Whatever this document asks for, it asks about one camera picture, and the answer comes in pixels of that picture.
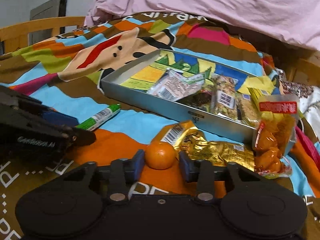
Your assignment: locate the printed colourful blanket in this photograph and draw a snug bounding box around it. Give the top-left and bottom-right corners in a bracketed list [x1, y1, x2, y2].
[0, 11, 320, 240]

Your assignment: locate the white floral cloth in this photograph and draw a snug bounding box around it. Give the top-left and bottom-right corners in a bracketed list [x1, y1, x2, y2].
[275, 69, 320, 121]

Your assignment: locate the white printed snack packet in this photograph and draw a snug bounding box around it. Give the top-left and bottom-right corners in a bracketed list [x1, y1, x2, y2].
[146, 69, 202, 102]

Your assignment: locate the green white tube packet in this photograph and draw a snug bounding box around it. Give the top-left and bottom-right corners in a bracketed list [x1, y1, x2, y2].
[74, 103, 122, 131]

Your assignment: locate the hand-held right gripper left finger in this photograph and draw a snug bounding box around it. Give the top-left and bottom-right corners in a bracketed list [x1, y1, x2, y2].
[61, 149, 146, 203]

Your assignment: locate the clear nut bar packet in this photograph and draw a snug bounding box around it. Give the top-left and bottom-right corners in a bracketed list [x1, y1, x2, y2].
[210, 75, 239, 121]

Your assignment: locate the dark red snack packet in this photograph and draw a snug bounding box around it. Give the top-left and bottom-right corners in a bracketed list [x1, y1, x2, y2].
[179, 89, 214, 112]

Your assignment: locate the orange candy bag red label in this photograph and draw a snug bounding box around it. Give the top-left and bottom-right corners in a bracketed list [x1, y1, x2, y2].
[252, 94, 301, 179]

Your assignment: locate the clear rice cracker packet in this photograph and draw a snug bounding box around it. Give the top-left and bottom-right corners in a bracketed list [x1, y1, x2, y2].
[236, 92, 260, 128]

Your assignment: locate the yellow snack packet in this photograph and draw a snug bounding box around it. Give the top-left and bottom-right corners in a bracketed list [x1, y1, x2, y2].
[248, 87, 277, 107]

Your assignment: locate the grey door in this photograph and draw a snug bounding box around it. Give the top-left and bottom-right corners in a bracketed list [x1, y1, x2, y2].
[29, 0, 69, 35]

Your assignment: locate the silver metal tray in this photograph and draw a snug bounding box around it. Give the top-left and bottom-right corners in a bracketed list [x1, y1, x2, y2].
[101, 48, 281, 143]

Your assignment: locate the wooden bed rail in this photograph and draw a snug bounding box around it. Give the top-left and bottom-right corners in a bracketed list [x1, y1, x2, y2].
[282, 55, 320, 82]
[0, 16, 86, 55]

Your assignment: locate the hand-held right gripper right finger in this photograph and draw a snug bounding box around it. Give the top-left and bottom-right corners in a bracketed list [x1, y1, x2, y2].
[178, 151, 261, 202]

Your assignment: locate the small green white packet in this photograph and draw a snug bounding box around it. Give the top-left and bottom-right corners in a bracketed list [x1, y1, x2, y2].
[186, 69, 213, 85]

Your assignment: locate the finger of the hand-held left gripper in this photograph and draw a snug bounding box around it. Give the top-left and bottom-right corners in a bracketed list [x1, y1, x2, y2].
[61, 126, 97, 147]
[37, 104, 80, 131]

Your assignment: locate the gold foil snack packet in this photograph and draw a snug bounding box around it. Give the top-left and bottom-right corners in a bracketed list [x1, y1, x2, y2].
[159, 120, 256, 168]

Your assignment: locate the orange tangerine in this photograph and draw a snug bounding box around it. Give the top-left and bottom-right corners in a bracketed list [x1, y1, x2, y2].
[145, 141, 176, 170]

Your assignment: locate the pink bed sheet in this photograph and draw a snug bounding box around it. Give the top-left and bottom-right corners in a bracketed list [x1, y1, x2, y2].
[84, 0, 320, 52]

